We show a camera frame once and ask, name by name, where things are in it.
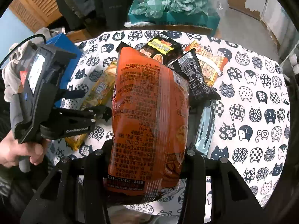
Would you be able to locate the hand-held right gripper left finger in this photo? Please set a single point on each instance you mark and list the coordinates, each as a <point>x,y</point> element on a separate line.
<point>98,168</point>

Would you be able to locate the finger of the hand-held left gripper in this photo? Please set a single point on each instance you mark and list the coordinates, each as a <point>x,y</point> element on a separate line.
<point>95,113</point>
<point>73,94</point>

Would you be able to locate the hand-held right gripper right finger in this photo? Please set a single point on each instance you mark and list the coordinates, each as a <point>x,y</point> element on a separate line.
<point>193,168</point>

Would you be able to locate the long yellow snack packet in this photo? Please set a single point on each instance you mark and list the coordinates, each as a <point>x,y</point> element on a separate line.
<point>100,86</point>

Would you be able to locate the blue-rimmed cardboard box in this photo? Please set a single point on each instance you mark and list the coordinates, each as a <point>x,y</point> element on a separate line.
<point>63,45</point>

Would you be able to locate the large orange chip bag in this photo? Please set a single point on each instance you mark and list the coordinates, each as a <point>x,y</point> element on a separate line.
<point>149,112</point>

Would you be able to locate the person's left hand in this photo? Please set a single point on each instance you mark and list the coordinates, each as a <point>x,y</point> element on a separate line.
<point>14,149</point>

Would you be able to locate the light blue snack packet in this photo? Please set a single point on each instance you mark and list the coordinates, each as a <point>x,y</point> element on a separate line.
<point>205,126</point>

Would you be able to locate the grey cloth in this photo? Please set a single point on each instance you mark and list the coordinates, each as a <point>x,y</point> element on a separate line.
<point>46,32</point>

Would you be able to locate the cat-print tablecloth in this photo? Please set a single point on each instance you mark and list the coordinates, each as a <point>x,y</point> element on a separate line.
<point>245,98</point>

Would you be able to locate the wooden louvre door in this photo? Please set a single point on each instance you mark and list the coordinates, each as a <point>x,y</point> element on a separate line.
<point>35,4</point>

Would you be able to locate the black and yellow snack packet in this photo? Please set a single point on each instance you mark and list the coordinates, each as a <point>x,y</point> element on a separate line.
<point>161,49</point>

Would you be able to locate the grey-blue hanging jacket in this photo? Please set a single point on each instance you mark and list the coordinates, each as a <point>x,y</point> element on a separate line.
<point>70,2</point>

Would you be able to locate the black hanging coat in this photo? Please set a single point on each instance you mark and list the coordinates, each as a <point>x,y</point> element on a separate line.
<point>114,2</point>

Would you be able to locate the orange waffle snack packet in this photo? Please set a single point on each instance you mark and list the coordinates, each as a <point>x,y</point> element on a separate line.
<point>212,63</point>

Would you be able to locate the heap of teal plastic bags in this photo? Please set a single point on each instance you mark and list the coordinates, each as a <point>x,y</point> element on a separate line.
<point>168,2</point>

